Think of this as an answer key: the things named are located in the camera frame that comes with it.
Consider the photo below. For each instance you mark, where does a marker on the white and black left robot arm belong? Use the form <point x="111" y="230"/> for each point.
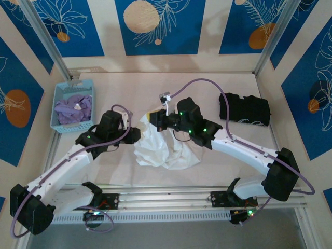
<point x="59" y="171"/>

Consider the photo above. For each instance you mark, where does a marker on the black folded t-shirt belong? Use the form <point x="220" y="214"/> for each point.
<point x="249" y="109"/>

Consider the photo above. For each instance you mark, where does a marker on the grey metal corner bracket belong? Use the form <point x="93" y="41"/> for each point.
<point x="85" y="70"/>

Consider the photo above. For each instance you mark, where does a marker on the aluminium frame post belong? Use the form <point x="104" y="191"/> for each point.
<point x="41" y="28"/>
<point x="275" y="36"/>

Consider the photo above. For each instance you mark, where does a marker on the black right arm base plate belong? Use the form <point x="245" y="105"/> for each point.
<point x="220" y="199"/>

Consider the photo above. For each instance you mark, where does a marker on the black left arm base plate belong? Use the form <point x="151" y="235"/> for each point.
<point x="111" y="201"/>

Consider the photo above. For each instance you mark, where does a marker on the purple crumpled cloth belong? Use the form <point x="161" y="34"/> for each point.
<point x="70" y="109"/>

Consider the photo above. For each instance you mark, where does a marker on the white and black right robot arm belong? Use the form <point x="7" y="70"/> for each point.
<point x="241" y="150"/>

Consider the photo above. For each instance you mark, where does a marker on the light blue plastic basket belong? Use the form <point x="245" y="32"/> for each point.
<point x="89" y="85"/>

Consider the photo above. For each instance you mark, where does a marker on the white t-shirt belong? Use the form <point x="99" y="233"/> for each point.
<point x="160" y="155"/>

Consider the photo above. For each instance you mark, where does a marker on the small black circuit board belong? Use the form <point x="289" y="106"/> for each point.
<point x="90" y="216"/>
<point x="237" y="218"/>

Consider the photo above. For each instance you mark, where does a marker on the aluminium mounting rail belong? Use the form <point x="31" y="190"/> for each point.
<point x="166" y="197"/>

